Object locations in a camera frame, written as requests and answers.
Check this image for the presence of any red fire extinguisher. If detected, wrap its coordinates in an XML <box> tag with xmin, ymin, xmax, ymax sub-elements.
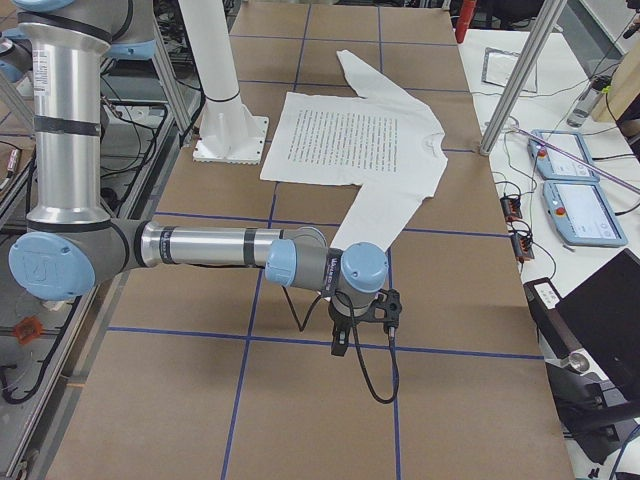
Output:
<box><xmin>455</xmin><ymin>0</ymin><xmax>477</xmax><ymax>44</ymax></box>

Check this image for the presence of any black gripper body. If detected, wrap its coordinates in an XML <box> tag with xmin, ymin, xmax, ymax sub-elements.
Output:
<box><xmin>328</xmin><ymin>300</ymin><xmax>353</xmax><ymax>341</ymax></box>

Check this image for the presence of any clear water bottle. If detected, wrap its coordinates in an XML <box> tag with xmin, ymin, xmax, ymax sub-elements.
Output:
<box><xmin>566</xmin><ymin>75</ymin><xmax>612</xmax><ymax>128</ymax></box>

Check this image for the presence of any white sheet grey border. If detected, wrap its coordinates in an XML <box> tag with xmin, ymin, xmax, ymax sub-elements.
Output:
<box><xmin>481</xmin><ymin>47</ymin><xmax>538</xmax><ymax>94</ymax></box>

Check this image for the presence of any white camera stand pedestal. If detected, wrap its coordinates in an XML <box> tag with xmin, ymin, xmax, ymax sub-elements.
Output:
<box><xmin>179</xmin><ymin>0</ymin><xmax>269</xmax><ymax>164</ymax></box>

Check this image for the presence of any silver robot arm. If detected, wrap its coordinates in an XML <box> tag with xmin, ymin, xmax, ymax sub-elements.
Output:
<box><xmin>9</xmin><ymin>1</ymin><xmax>401</xmax><ymax>356</ymax></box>

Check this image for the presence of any blue teach pendant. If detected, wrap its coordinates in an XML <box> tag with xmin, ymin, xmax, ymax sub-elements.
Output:
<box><xmin>543</xmin><ymin>180</ymin><xmax>628</xmax><ymax>248</ymax></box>
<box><xmin>528</xmin><ymin>129</ymin><xmax>600</xmax><ymax>183</ymax></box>

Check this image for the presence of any black laptop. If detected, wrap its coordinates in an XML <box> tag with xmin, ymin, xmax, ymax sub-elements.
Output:
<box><xmin>522</xmin><ymin>247</ymin><xmax>640</xmax><ymax>391</ymax></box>

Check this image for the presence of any aluminium frame post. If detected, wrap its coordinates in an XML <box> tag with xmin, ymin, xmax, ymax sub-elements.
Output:
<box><xmin>479</xmin><ymin>0</ymin><xmax>567</xmax><ymax>156</ymax></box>

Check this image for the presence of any upper blue teach pendant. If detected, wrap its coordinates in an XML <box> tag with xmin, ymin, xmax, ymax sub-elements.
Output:
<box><xmin>528</xmin><ymin>129</ymin><xmax>600</xmax><ymax>183</ymax></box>

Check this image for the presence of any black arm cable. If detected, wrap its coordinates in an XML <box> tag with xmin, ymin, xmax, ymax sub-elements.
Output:
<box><xmin>282</xmin><ymin>284</ymin><xmax>400</xmax><ymax>404</ymax></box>

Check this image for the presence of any white long-sleeve printed shirt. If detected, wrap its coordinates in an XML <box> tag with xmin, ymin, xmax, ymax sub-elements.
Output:
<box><xmin>260</xmin><ymin>50</ymin><xmax>448</xmax><ymax>250</ymax></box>

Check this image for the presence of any lower blue teach pendant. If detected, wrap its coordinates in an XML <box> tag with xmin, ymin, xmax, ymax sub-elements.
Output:
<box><xmin>543</xmin><ymin>180</ymin><xmax>628</xmax><ymax>248</ymax></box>

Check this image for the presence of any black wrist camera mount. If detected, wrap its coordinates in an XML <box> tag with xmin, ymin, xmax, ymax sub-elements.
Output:
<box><xmin>355</xmin><ymin>289</ymin><xmax>402</xmax><ymax>340</ymax></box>

